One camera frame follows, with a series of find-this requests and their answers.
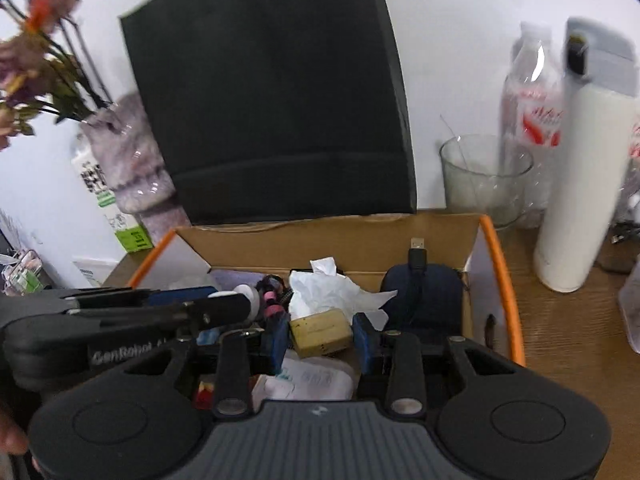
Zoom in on dried pink flowers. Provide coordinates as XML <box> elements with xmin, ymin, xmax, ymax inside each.
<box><xmin>0</xmin><ymin>0</ymin><xmax>109</xmax><ymax>152</ymax></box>

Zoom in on orange cardboard box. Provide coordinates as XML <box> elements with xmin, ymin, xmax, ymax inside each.
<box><xmin>127</xmin><ymin>212</ymin><xmax>526</xmax><ymax>367</ymax></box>

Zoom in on clear water bottle red label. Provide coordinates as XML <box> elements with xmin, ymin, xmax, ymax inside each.
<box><xmin>620</xmin><ymin>120</ymin><xmax>640</xmax><ymax>222</ymax></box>
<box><xmin>500</xmin><ymin>22</ymin><xmax>566</xmax><ymax>229</ymax></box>

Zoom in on dark blue zipper case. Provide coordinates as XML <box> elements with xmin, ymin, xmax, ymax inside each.
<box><xmin>380</xmin><ymin>262</ymin><xmax>464</xmax><ymax>337</ymax></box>

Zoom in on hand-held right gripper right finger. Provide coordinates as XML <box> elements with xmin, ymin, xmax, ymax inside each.
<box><xmin>351</xmin><ymin>312</ymin><xmax>521</xmax><ymax>417</ymax></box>

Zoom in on white thermos bottle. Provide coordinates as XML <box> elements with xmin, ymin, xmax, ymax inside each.
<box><xmin>532</xmin><ymin>16</ymin><xmax>640</xmax><ymax>294</ymax></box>

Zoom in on clear drinking glass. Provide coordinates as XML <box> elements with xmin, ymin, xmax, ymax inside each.
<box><xmin>439</xmin><ymin>133</ymin><xmax>535</xmax><ymax>231</ymax></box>

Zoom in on white green milk carton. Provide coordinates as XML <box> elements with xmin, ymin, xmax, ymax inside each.
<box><xmin>70</xmin><ymin>135</ymin><xmax>154</xmax><ymax>254</ymax></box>

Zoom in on black white braided cable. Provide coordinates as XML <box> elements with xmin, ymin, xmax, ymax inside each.
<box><xmin>255</xmin><ymin>274</ymin><xmax>294</xmax><ymax>322</ymax></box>

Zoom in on black paper bag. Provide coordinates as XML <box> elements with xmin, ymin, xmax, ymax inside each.
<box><xmin>118</xmin><ymin>0</ymin><xmax>419</xmax><ymax>226</ymax></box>

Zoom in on white tissue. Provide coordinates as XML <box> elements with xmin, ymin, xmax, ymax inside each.
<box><xmin>288</xmin><ymin>257</ymin><xmax>399</xmax><ymax>334</ymax></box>

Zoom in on black USB cable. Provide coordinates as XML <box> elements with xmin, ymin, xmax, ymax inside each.
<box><xmin>400</xmin><ymin>236</ymin><xmax>429</xmax><ymax>332</ymax></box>

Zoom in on purple marbled vase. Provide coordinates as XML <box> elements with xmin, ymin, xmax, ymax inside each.
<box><xmin>79</xmin><ymin>92</ymin><xmax>194</xmax><ymax>242</ymax></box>

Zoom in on brown wooden desktop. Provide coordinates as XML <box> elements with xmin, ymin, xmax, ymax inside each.
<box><xmin>102</xmin><ymin>210</ymin><xmax>640</xmax><ymax>480</ymax></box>

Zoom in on person's left hand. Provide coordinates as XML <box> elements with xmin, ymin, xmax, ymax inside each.
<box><xmin>0</xmin><ymin>402</ymin><xmax>45</xmax><ymax>472</ymax></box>

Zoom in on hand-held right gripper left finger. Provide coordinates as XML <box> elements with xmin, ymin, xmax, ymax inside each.
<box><xmin>120</xmin><ymin>312</ymin><xmax>292</xmax><ymax>418</ymax></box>

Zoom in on small white round object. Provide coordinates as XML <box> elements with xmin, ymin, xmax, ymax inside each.
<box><xmin>207</xmin><ymin>284</ymin><xmax>262</xmax><ymax>322</ymax></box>

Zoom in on clear plastic storage drawers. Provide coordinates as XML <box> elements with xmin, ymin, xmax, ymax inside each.
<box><xmin>0</xmin><ymin>247</ymin><xmax>49</xmax><ymax>297</ymax></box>

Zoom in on beige small pouch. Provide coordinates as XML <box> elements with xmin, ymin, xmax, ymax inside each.
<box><xmin>289</xmin><ymin>309</ymin><xmax>354</xmax><ymax>359</ymax></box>

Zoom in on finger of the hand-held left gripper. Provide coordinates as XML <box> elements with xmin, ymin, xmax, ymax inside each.
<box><xmin>60</xmin><ymin>285</ymin><xmax>222</xmax><ymax>312</ymax></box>
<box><xmin>65</xmin><ymin>292</ymin><xmax>254</xmax><ymax>333</ymax></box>

